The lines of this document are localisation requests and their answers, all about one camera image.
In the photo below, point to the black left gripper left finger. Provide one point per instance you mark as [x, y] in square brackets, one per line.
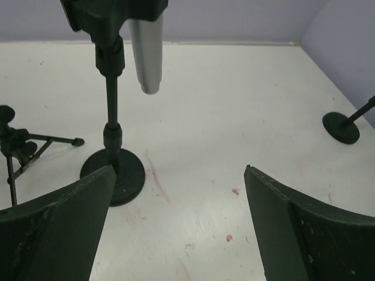
[56, 236]

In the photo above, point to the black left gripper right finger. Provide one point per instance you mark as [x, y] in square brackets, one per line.
[302, 238]

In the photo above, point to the black tripod shock-mount stand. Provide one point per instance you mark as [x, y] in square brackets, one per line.
[21, 148]

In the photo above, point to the black round-base mic stand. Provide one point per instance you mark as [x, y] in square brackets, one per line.
[343, 128]
[103, 20]

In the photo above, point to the silver microphone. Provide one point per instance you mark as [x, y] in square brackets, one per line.
[147, 47]

